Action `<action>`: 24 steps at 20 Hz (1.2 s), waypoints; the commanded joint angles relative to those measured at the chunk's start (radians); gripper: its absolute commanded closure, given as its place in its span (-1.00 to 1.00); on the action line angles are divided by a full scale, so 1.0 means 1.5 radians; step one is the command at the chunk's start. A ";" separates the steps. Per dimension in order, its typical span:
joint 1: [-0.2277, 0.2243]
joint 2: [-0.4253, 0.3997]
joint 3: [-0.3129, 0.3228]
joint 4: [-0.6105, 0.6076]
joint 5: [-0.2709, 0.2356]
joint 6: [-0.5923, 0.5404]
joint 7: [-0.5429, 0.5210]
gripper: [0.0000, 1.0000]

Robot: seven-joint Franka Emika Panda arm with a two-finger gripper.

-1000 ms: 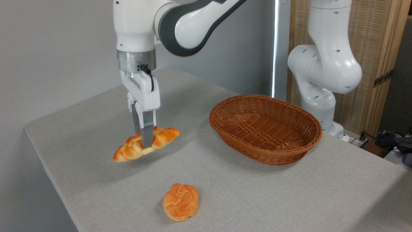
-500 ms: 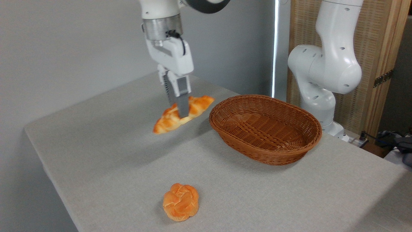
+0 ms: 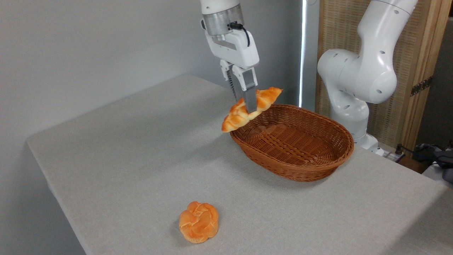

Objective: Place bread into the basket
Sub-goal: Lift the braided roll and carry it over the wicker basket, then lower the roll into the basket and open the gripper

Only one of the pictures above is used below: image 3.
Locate metal screen hinge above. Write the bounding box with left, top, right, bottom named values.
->
left=411, top=76, right=433, bottom=97

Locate round knotted bread roll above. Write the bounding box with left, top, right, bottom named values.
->
left=179, top=201, right=219, bottom=244

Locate wooden rattan folding screen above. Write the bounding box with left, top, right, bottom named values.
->
left=315, top=0, right=453, bottom=153

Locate black power cable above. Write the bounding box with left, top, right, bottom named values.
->
left=396, top=143, right=425, bottom=157

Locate grey tablecloth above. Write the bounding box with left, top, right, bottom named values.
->
left=27, top=74, right=453, bottom=255

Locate brown wicker basket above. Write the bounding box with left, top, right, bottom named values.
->
left=230, top=104, right=355, bottom=182

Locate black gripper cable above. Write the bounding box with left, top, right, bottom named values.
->
left=228, top=22, right=251, bottom=47

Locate long braided bread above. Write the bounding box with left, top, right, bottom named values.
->
left=222, top=87, right=283, bottom=133

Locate dark bag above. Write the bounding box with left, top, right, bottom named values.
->
left=412, top=141, right=453, bottom=185

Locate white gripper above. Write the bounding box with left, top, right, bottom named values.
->
left=202, top=19, right=260, bottom=113

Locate white power strip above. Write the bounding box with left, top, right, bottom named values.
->
left=383, top=149, right=406, bottom=163

